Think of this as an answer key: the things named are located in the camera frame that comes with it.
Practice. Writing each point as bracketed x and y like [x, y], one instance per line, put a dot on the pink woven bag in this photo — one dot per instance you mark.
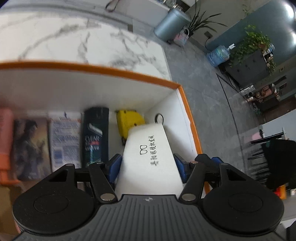
[181, 37]

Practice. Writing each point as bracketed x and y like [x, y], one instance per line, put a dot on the leafy green potted plant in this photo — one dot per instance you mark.
[252, 44]

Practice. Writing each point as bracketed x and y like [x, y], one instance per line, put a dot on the grey metal trash bin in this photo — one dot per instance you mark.
[170, 24]

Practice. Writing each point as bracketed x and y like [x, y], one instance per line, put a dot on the black cloth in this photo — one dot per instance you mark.
[279, 162]

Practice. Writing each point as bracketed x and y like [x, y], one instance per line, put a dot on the black shampoo bottle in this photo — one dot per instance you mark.
[94, 129]

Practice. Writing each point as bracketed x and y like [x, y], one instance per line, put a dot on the white marble television cabinet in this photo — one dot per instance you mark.
[148, 10]

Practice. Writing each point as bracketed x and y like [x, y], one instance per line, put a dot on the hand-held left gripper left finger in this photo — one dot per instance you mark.
[114, 169]

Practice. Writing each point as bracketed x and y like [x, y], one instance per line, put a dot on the pink lotion bottle orange cap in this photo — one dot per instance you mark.
[8, 170]

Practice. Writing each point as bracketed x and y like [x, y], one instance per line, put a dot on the long-leaf potted plant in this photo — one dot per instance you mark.
[201, 19]

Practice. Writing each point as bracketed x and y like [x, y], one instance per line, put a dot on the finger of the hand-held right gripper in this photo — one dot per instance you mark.
[204, 159]

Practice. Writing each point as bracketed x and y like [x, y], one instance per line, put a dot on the dark cabinet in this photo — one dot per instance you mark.
[247, 67]

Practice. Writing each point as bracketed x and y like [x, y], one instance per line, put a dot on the long white box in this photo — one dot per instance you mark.
[148, 178]

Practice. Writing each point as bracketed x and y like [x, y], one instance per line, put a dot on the blue water jug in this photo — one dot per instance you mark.
[218, 55]

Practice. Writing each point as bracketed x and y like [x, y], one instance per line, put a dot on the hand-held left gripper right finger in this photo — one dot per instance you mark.
[181, 166]

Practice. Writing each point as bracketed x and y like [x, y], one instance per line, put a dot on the wall socket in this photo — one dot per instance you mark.
[208, 35]

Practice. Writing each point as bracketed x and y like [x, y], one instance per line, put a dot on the pink tumbler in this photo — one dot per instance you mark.
[5, 132]

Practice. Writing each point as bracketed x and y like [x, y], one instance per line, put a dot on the orange cardboard box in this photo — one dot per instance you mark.
[92, 88]

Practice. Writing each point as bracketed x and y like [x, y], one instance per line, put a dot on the figure print card box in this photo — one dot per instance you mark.
[30, 143]

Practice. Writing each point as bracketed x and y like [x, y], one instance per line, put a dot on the white lotion tube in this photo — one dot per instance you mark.
[64, 139]

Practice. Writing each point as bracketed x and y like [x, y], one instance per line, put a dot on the yellow tape measure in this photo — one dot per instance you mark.
[127, 122]

